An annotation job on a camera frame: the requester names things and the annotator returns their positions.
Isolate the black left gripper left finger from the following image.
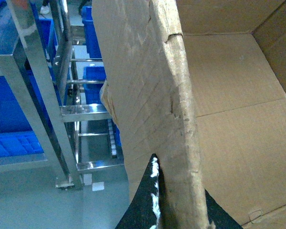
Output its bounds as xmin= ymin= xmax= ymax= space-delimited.
xmin=116 ymin=154 xmax=165 ymax=229

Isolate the large cardboard box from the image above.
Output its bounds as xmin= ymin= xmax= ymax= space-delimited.
xmin=92 ymin=0 xmax=286 ymax=229

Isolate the stainless steel roller shelf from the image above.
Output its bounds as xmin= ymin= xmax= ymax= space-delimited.
xmin=0 ymin=0 xmax=123 ymax=189

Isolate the blue plastic bin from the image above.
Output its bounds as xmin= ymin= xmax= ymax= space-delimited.
xmin=0 ymin=76 xmax=43 ymax=157
xmin=82 ymin=6 xmax=102 ymax=59

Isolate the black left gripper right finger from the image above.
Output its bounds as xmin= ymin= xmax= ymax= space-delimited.
xmin=205 ymin=190 xmax=243 ymax=229

